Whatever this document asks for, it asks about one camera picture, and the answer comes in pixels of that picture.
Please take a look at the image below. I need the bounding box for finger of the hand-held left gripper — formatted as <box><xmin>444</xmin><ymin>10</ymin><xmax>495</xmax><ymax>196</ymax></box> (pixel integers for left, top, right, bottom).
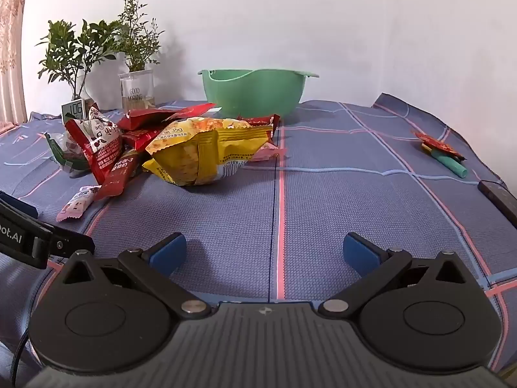
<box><xmin>0</xmin><ymin>191</ymin><xmax>39</xmax><ymax>218</ymax></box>
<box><xmin>49</xmin><ymin>230</ymin><xmax>96</xmax><ymax>258</ymax></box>

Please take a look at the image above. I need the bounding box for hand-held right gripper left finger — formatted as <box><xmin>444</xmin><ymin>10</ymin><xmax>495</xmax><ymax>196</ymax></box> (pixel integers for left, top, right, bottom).
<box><xmin>60</xmin><ymin>232</ymin><xmax>212</xmax><ymax>319</ymax></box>

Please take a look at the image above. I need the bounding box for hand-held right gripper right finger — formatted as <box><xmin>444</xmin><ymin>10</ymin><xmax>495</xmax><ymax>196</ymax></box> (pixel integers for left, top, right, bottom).
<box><xmin>318</xmin><ymin>232</ymin><xmax>481</xmax><ymax>319</ymax></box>

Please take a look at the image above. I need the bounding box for pink white snack packet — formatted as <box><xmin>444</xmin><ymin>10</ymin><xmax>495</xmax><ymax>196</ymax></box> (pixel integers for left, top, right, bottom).
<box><xmin>55</xmin><ymin>185</ymin><xmax>102</xmax><ymax>223</ymax></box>

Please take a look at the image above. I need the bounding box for dark red floral sachet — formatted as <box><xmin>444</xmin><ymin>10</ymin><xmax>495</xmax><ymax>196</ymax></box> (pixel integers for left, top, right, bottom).
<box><xmin>94</xmin><ymin>156</ymin><xmax>141</xmax><ymax>201</ymax></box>

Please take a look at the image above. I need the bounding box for red white snack packet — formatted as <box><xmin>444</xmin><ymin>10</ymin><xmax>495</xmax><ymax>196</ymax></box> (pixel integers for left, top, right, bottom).
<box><xmin>65</xmin><ymin>106</ymin><xmax>124</xmax><ymax>185</ymax></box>

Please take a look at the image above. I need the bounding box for yellow snack bag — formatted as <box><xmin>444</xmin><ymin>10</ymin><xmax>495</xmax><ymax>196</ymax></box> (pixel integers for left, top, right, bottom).
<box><xmin>142</xmin><ymin>117</ymin><xmax>276</xmax><ymax>187</ymax></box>

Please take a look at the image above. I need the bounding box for dark red snack packet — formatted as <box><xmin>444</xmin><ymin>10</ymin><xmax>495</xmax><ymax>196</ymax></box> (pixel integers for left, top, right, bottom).
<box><xmin>237</xmin><ymin>113</ymin><xmax>282</xmax><ymax>143</ymax></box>
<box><xmin>121</xmin><ymin>128</ymin><xmax>164</xmax><ymax>151</ymax></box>

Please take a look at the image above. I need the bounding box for small red square packet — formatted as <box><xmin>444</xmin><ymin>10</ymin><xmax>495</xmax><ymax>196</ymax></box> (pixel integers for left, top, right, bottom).
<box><xmin>411</xmin><ymin>131</ymin><xmax>466</xmax><ymax>161</ymax></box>

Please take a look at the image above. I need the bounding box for bright red snack packet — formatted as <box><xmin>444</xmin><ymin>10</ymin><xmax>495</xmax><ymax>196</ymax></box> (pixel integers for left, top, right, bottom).
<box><xmin>121</xmin><ymin>102</ymin><xmax>219</xmax><ymax>130</ymax></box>

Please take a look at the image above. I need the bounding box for green plastic bowl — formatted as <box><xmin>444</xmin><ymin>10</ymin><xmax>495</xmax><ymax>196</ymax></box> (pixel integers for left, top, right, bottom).
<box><xmin>197</xmin><ymin>68</ymin><xmax>320</xmax><ymax>119</ymax></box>

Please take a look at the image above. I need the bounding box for green dried fruit packet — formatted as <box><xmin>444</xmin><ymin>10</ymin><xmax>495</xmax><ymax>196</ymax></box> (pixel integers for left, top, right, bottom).
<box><xmin>44</xmin><ymin>131</ymin><xmax>92</xmax><ymax>179</ymax></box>

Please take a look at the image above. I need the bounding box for blue plaid tablecloth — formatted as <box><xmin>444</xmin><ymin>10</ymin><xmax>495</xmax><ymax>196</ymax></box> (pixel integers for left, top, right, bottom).
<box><xmin>0</xmin><ymin>92</ymin><xmax>517</xmax><ymax>388</ymax></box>

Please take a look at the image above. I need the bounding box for white digital clock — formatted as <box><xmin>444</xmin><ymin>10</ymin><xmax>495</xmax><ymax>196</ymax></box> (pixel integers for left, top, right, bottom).
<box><xmin>61</xmin><ymin>99</ymin><xmax>87</xmax><ymax>124</ymax></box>

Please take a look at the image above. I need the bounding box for teal stick packet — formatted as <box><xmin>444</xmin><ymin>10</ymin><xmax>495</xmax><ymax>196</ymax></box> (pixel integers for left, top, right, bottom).
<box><xmin>428</xmin><ymin>149</ymin><xmax>470</xmax><ymax>179</ymax></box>

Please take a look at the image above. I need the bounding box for pink candy wrapper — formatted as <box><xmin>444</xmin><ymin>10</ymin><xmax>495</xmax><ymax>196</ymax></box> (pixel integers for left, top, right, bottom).
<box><xmin>250</xmin><ymin>141</ymin><xmax>288</xmax><ymax>163</ymax></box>

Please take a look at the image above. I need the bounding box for black flat device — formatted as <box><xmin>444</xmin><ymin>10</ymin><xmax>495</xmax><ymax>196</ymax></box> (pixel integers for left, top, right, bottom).
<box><xmin>477</xmin><ymin>179</ymin><xmax>517</xmax><ymax>228</ymax></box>

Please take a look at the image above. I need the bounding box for pink floral curtain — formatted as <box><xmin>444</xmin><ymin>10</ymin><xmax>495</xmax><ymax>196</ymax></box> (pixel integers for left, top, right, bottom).
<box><xmin>0</xmin><ymin>0</ymin><xmax>32</xmax><ymax>125</ymax></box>

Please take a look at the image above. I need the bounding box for green plant in round vase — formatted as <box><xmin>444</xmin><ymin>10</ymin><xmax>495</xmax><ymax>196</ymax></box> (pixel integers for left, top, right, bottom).
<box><xmin>36</xmin><ymin>19</ymin><xmax>119</xmax><ymax>102</ymax></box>

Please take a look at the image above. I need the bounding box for green plant in clear jar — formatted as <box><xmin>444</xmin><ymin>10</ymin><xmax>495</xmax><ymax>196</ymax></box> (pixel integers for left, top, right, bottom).
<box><xmin>116</xmin><ymin>0</ymin><xmax>166</xmax><ymax>111</ymax></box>

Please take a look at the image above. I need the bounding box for black cable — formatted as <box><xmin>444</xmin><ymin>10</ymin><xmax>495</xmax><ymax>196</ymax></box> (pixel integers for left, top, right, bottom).
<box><xmin>9</xmin><ymin>329</ymin><xmax>32</xmax><ymax>388</ymax></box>

